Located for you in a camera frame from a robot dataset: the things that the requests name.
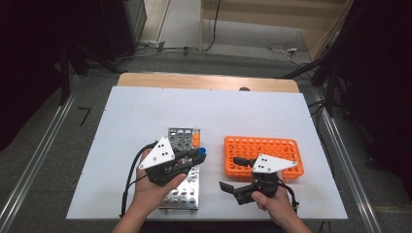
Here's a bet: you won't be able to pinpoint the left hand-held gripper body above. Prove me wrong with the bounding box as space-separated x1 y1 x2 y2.
138 136 192 187

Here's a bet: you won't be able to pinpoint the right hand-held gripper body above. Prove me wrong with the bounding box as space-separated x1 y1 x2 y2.
232 153 298 206

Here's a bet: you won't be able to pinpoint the orange plastic tube rack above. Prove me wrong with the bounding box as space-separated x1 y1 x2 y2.
223 135 305 182

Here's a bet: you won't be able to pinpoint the metal tube rack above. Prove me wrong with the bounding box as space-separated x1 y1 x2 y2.
157 127 201 215

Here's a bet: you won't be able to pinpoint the person's left hand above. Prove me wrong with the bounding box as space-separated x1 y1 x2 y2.
130 157 189 214

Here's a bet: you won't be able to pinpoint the person's right hand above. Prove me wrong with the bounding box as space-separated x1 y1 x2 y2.
251 170 299 225

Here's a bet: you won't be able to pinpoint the white board sheet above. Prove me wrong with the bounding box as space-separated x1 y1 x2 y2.
66 85 349 222

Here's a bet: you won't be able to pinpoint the black metal stand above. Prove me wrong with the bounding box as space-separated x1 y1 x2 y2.
275 56 345 118
57 42 124 107

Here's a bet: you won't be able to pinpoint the light wooden partition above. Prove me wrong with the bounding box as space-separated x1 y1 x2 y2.
198 0 355 62

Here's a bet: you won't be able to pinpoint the dark cabinet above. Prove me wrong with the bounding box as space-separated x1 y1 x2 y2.
99 0 148 61

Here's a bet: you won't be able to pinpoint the right hand-held gripper cable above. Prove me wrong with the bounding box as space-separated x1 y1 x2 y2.
278 180 300 212

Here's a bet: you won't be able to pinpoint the hand-held gripper cable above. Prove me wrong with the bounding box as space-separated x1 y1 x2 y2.
120 141 158 218
278 180 300 212

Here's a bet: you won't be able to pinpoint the left hand-held gripper cable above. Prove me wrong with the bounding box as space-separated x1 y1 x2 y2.
120 141 158 218

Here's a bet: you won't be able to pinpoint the black floor cables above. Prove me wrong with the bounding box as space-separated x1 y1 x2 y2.
307 99 328 144

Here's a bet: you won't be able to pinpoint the metal floor rail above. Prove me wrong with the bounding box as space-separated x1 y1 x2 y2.
0 76 81 225
312 90 384 233

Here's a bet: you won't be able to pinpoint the white cable with plug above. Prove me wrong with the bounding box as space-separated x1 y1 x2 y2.
265 41 313 68

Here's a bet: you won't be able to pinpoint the hanging black cable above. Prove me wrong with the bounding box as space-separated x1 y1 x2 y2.
202 0 223 52

